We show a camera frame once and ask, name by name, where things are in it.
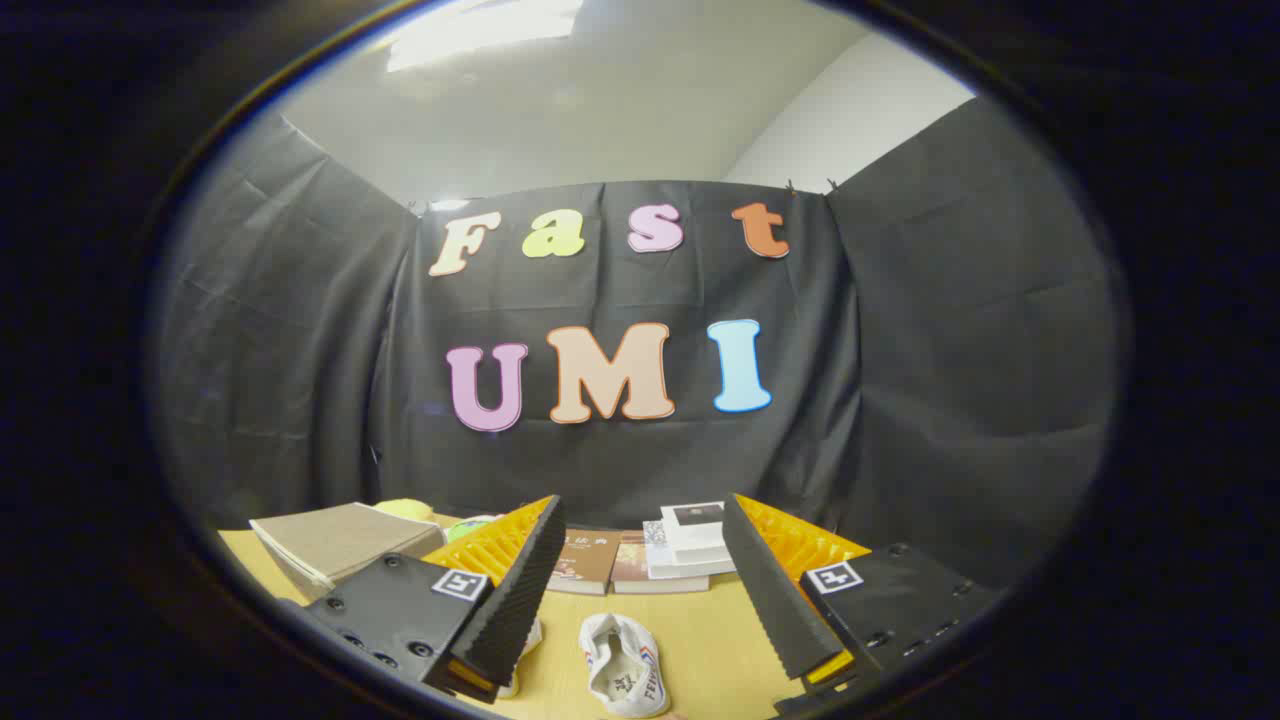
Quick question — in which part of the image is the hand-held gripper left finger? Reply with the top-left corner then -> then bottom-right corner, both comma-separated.
305,495 -> 567,704

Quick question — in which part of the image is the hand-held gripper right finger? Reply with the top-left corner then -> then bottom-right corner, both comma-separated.
722,493 -> 1001,716

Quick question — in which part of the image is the white canvas shoe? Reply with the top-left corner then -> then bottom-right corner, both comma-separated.
497,617 -> 544,699
578,612 -> 671,719

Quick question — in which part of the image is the beige fabric storage box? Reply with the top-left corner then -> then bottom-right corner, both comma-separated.
250,503 -> 446,601

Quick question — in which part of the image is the brown book with cake print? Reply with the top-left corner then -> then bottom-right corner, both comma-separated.
545,530 -> 623,596

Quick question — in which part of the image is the white book with patterned cover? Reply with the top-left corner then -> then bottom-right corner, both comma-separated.
643,518 -> 739,581

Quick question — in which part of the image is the dark brown book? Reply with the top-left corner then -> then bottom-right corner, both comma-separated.
612,530 -> 711,594

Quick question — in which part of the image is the ceiling light panel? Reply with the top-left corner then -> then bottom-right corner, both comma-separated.
385,0 -> 586,73

